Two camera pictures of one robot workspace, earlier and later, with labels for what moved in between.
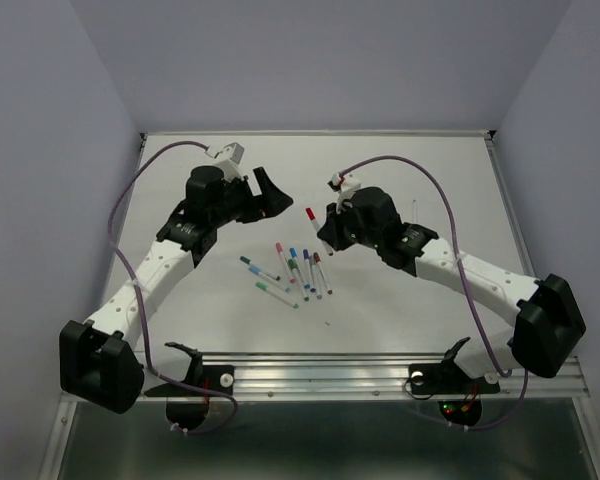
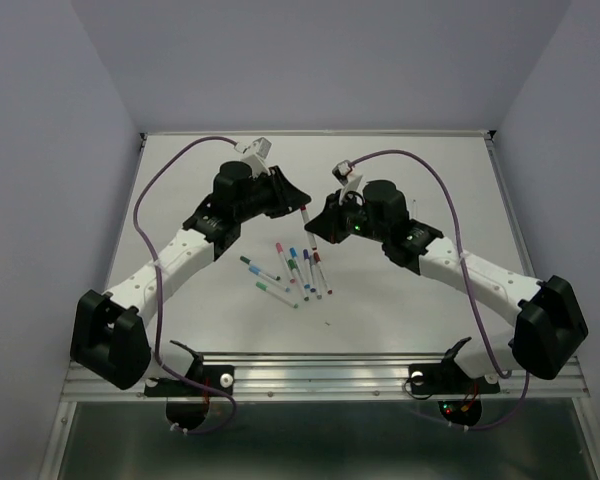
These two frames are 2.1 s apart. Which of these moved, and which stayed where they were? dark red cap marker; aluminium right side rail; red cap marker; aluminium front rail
Moved: red cap marker
Stayed: aluminium front rail; aluminium right side rail; dark red cap marker
